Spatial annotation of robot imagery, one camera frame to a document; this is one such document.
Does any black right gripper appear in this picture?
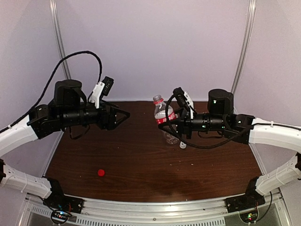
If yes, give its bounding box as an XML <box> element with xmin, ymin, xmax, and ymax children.
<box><xmin>158</xmin><ymin>106</ymin><xmax>227</xmax><ymax>139</ymax></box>

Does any small cola bottle red cap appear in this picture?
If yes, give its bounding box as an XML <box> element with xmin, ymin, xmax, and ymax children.
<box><xmin>153</xmin><ymin>95</ymin><xmax>178</xmax><ymax>145</ymax></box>

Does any white bottle cap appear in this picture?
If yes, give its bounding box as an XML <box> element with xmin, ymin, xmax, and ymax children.
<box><xmin>179</xmin><ymin>141</ymin><xmax>187</xmax><ymax>149</ymax></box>

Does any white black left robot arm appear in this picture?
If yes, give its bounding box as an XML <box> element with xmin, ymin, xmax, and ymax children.
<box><xmin>0</xmin><ymin>77</ymin><xmax>130</xmax><ymax>209</ymax></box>

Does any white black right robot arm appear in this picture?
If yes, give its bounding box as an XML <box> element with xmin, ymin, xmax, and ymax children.
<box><xmin>158</xmin><ymin>88</ymin><xmax>301</xmax><ymax>208</ymax></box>

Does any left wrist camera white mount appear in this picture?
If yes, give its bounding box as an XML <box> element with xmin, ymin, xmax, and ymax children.
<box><xmin>88</xmin><ymin>76</ymin><xmax>114</xmax><ymax>109</ymax></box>

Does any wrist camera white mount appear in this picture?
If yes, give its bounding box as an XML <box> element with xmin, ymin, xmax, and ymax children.
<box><xmin>88</xmin><ymin>76</ymin><xmax>114</xmax><ymax>109</ymax></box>
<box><xmin>173</xmin><ymin>87</ymin><xmax>195</xmax><ymax>119</ymax></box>

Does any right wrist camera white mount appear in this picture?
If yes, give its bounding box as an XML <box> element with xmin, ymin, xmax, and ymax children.
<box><xmin>173</xmin><ymin>87</ymin><xmax>195</xmax><ymax>119</ymax></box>

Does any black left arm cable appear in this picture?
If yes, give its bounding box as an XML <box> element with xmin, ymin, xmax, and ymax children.
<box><xmin>0</xmin><ymin>50</ymin><xmax>103</xmax><ymax>132</ymax></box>

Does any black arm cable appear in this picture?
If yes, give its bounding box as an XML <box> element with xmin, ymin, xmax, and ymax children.
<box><xmin>0</xmin><ymin>50</ymin><xmax>103</xmax><ymax>132</ymax></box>
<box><xmin>165</xmin><ymin>94</ymin><xmax>254</xmax><ymax>149</ymax></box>

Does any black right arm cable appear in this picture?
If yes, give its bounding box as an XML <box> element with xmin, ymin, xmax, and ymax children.
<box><xmin>165</xmin><ymin>94</ymin><xmax>254</xmax><ymax>149</ymax></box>

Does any aluminium front frame rail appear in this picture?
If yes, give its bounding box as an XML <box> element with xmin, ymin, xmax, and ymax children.
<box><xmin>16</xmin><ymin>189</ymin><xmax>292</xmax><ymax>226</ymax></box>

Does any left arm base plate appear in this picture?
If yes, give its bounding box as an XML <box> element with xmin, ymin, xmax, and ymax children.
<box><xmin>40</xmin><ymin>196</ymin><xmax>84</xmax><ymax>226</ymax></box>

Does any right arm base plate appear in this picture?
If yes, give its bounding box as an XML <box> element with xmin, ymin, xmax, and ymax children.
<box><xmin>225</xmin><ymin>194</ymin><xmax>265</xmax><ymax>224</ymax></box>

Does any aluminium left corner post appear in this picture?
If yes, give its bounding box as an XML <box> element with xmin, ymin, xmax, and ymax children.
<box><xmin>49</xmin><ymin>0</ymin><xmax>71</xmax><ymax>80</ymax></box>

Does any aluminium corner post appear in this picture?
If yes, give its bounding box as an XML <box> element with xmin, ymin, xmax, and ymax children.
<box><xmin>49</xmin><ymin>0</ymin><xmax>71</xmax><ymax>80</ymax></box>
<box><xmin>231</xmin><ymin>0</ymin><xmax>257</xmax><ymax>94</ymax></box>

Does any aluminium right corner post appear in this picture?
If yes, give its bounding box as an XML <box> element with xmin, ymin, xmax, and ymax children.
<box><xmin>231</xmin><ymin>0</ymin><xmax>257</xmax><ymax>94</ymax></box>

